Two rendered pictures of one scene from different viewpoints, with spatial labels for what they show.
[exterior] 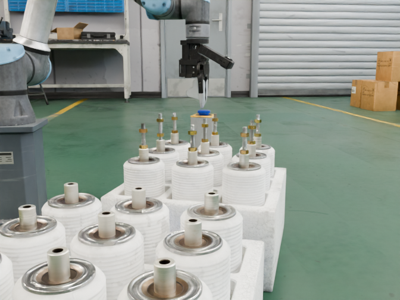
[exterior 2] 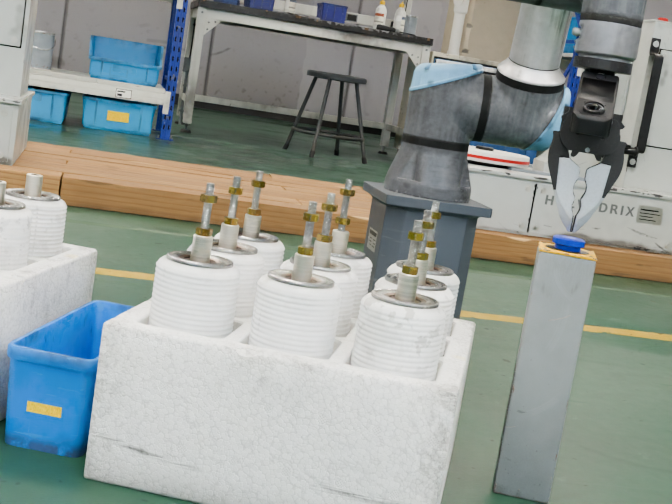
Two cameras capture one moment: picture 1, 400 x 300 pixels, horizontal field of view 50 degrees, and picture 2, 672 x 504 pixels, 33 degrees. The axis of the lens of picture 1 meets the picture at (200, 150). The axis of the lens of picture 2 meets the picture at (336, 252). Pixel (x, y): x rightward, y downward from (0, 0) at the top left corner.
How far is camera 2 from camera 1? 1.66 m
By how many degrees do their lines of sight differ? 82
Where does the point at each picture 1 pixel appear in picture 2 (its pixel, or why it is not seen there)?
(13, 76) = (421, 112)
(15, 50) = (436, 71)
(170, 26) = not seen: outside the picture
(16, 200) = not seen: hidden behind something
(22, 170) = (375, 267)
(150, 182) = not seen: hidden behind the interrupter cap
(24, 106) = (422, 165)
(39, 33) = (520, 48)
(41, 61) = (516, 100)
